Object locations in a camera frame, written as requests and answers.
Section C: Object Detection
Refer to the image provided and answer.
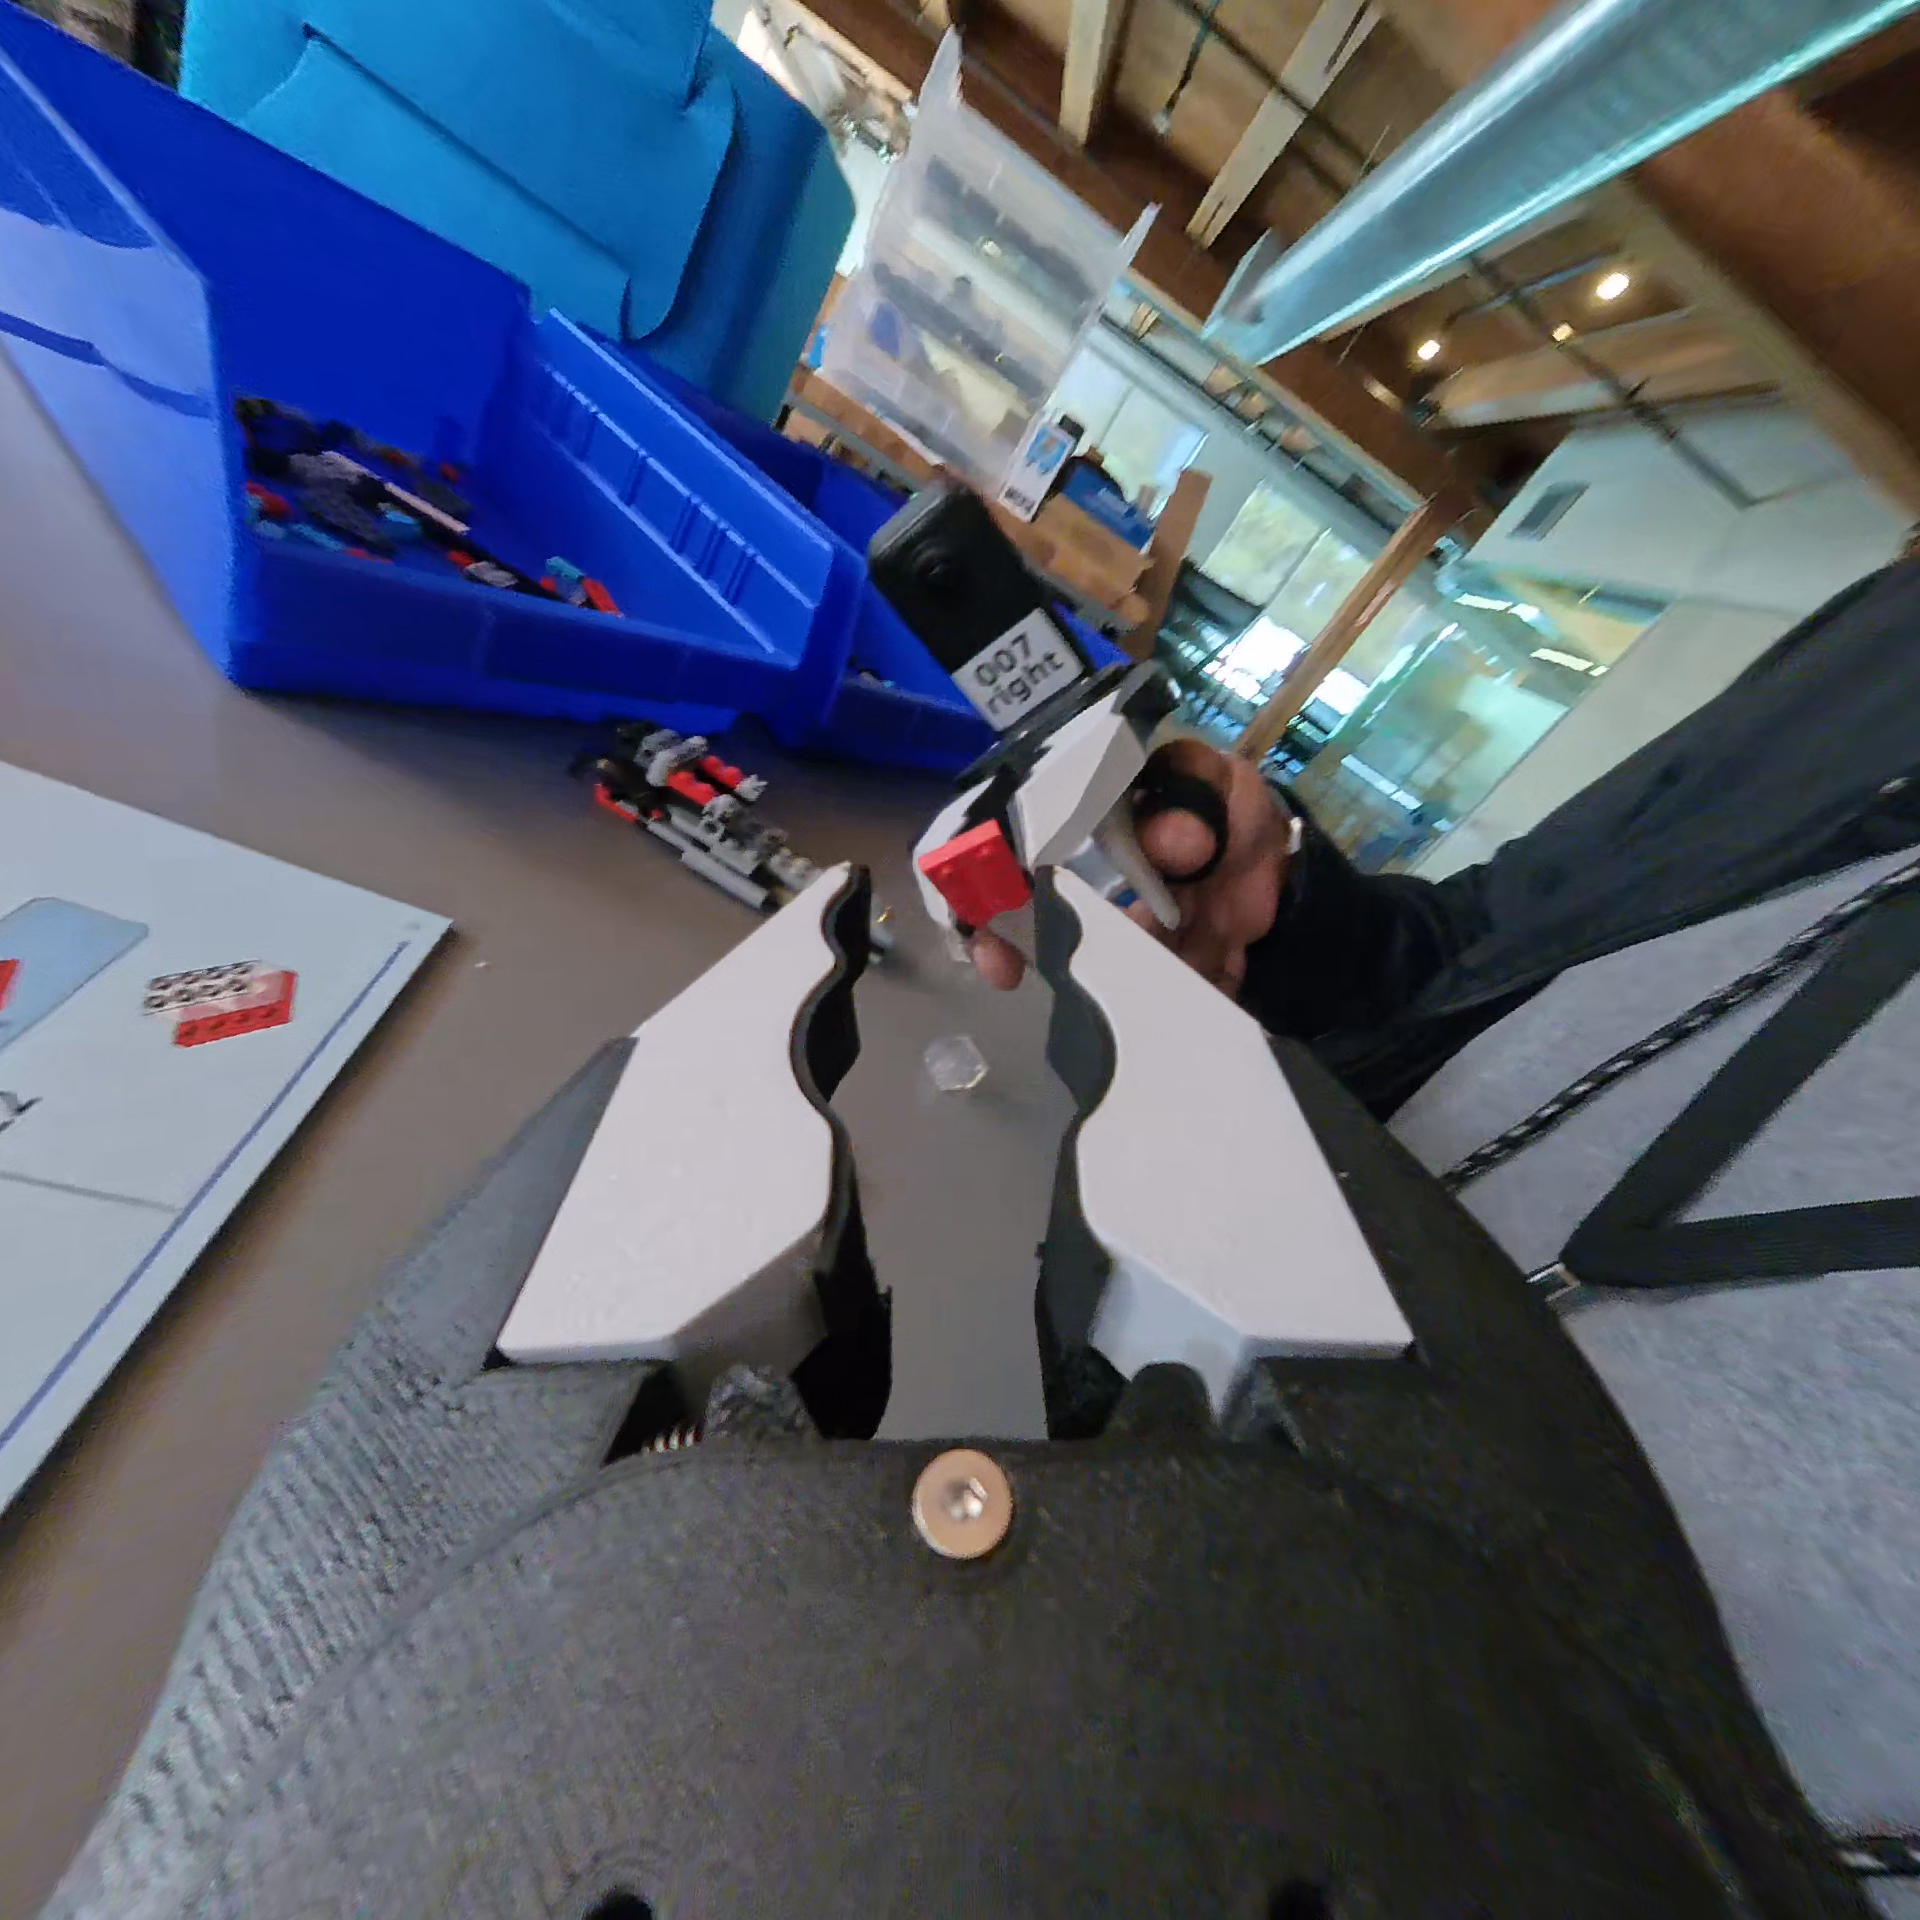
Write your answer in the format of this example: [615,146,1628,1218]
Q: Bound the blue felt bag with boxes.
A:
[175,0,859,430]

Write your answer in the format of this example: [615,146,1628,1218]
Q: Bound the toy brick instruction booklet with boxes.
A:
[0,761,452,1510]

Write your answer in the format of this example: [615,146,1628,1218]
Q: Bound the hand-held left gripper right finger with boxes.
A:
[1029,872,1418,1432]

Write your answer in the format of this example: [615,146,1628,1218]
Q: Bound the person's right hand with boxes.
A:
[966,743,1307,1001]

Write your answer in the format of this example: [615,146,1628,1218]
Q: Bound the person's grey shirt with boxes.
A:
[1388,848,1920,1920]

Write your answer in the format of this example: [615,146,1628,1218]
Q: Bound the black white cord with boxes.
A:
[1440,863,1920,1194]

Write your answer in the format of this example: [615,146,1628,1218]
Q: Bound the clear plastic storage drawers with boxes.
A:
[816,30,1163,497]

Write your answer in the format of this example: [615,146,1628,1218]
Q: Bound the silver ventilation duct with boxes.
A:
[1200,0,1920,367]

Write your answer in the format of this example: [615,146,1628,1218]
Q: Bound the blue plastic bin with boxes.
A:
[0,17,798,737]
[517,307,1142,775]

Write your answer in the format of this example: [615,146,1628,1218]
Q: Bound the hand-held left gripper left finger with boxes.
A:
[495,863,895,1440]

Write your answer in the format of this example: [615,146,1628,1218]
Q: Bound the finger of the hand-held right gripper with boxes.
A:
[1005,699,1156,877]
[912,786,1008,923]

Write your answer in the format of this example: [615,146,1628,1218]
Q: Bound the black chest strap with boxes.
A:
[1559,960,1920,1297]

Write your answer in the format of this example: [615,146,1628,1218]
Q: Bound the red toy brick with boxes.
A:
[918,823,1034,928]

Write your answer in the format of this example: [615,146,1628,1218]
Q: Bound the small blue white box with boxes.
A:
[1005,411,1085,522]

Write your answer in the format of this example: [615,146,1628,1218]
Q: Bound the pile of toy bricks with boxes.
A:
[231,394,623,617]

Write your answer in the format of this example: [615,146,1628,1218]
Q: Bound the grey toy brick car model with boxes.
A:
[568,720,899,963]

